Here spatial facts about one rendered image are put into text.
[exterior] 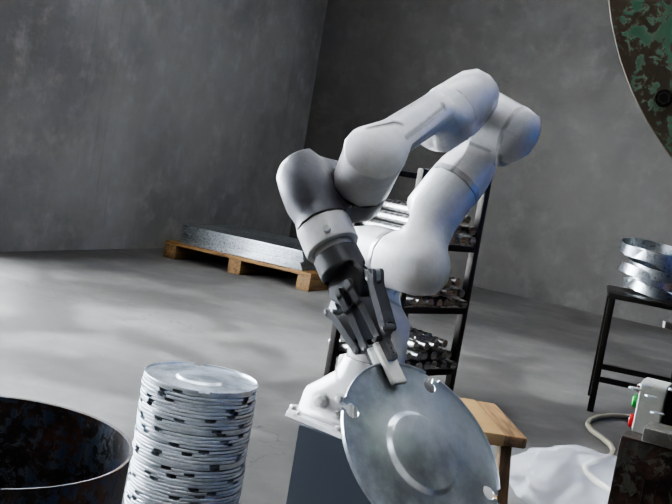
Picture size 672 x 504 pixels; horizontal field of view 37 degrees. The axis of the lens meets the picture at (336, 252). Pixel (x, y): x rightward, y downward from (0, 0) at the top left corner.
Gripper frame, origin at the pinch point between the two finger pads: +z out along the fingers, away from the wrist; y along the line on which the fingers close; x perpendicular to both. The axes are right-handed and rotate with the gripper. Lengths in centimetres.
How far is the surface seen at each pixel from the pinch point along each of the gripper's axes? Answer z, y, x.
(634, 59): -14, 54, 7
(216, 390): -40, -88, 40
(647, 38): -15, 56, 7
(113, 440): -8.9, -36.3, -25.1
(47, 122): -357, -346, 199
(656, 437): 24.5, 18.6, 26.9
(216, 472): -23, -99, 40
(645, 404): 12, -3, 68
